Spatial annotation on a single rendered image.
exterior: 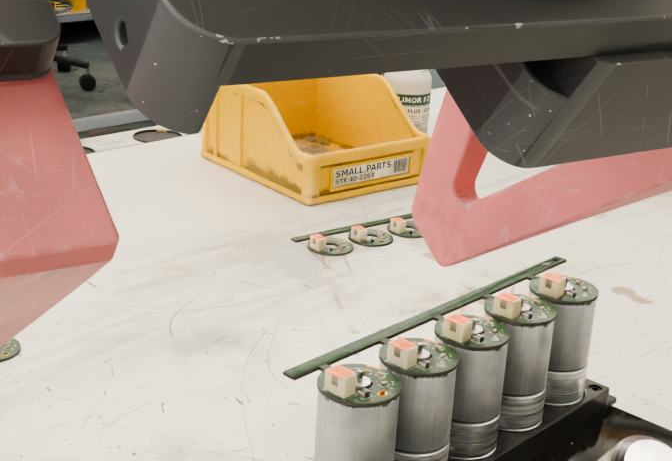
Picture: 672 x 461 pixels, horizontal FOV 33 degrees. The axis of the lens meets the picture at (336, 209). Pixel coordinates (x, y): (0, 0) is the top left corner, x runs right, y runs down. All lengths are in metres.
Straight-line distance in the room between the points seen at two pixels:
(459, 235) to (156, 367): 0.27
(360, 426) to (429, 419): 0.03
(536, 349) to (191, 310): 0.19
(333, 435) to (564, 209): 0.15
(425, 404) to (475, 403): 0.03
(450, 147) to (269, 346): 0.29
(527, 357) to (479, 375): 0.03
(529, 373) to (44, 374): 0.20
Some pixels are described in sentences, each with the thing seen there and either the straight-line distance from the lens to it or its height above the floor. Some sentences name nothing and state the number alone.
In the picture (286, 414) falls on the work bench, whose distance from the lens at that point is 0.45.
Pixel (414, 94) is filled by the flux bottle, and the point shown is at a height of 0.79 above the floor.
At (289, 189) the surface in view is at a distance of 0.69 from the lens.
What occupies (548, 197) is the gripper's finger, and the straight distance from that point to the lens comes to 0.21.
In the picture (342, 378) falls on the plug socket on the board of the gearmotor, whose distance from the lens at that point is 0.33.
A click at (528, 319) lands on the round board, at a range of 0.40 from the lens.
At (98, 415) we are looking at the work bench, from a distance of 0.45.
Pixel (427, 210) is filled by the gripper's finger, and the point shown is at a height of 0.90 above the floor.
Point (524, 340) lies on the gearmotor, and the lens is 0.40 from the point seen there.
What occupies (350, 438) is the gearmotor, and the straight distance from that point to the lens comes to 0.34.
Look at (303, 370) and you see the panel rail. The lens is 0.35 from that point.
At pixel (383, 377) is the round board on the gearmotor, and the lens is 0.35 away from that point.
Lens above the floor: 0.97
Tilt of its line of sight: 19 degrees down
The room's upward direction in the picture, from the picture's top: 3 degrees clockwise
